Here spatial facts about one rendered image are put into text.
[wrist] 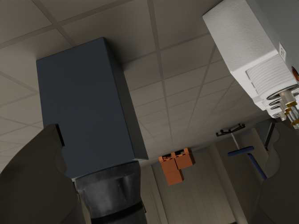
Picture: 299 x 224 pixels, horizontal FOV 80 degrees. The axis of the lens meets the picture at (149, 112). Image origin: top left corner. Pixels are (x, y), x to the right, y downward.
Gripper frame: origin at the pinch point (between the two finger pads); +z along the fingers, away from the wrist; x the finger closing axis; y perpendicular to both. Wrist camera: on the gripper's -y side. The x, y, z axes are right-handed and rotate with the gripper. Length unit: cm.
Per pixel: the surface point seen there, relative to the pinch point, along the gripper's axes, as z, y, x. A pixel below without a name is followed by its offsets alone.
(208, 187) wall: 613, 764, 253
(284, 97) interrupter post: 27.7, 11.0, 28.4
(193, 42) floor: 50, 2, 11
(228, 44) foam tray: 34.6, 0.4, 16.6
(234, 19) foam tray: 37.1, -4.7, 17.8
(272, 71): 28.9, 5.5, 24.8
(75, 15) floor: 30.1, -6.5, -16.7
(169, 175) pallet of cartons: 363, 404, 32
